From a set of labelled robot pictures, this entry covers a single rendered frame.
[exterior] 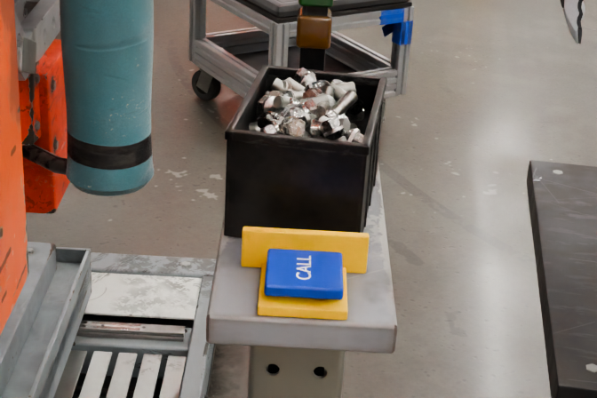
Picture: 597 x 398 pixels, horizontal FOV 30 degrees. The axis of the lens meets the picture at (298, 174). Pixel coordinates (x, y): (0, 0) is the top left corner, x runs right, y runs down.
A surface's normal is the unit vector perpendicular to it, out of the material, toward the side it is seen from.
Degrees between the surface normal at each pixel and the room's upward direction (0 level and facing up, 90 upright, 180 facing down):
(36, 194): 90
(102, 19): 88
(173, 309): 0
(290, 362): 90
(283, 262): 0
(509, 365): 0
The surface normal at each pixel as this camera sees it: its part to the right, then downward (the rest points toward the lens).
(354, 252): -0.02, 0.42
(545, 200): 0.05, -0.91
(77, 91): -0.55, 0.37
